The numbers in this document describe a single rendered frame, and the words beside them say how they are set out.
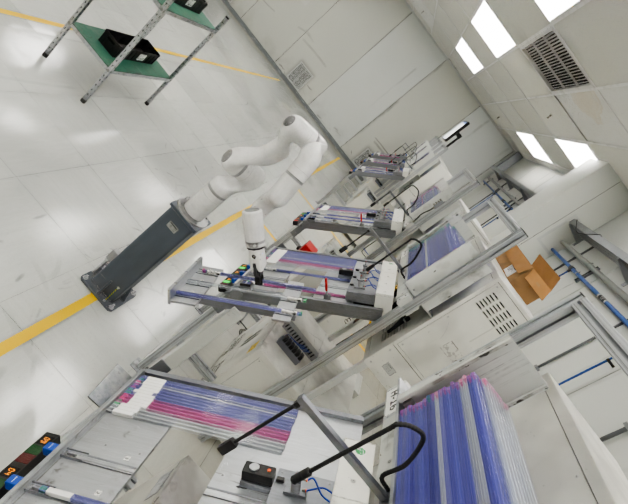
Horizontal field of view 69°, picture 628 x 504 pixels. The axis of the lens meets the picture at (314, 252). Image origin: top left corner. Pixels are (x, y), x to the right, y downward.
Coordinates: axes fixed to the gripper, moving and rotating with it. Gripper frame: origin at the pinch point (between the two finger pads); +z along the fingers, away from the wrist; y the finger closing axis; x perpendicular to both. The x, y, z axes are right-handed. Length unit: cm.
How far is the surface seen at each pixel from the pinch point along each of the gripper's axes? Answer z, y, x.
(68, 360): 34, -16, 89
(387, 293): 12, 12, -55
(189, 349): 27.5, -14.1, 30.7
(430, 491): -10, -113, -62
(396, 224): 26, 154, -63
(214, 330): 17.5, -14.1, 17.9
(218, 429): 6, -83, -9
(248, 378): 59, 9, 14
